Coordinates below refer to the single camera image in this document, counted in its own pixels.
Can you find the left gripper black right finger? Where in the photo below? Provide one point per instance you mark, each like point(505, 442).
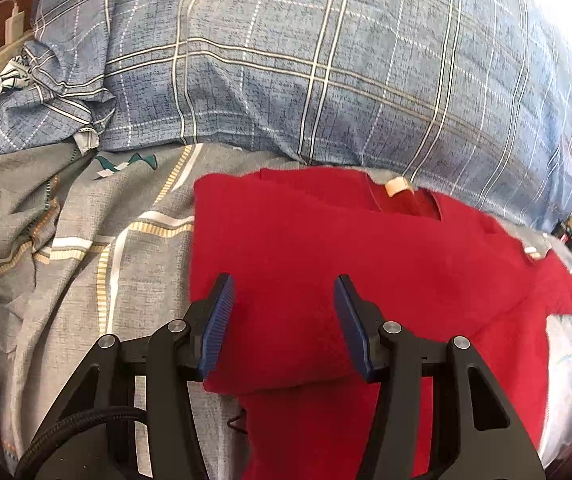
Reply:
point(475, 432)

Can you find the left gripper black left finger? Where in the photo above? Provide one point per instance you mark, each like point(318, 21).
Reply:
point(89, 431)

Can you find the red knit sweater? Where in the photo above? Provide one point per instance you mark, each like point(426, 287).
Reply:
point(428, 262)

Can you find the blue plaid pillow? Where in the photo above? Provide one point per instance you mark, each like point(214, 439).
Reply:
point(470, 97)

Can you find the white charger plug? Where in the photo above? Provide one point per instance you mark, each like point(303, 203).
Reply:
point(14, 26)

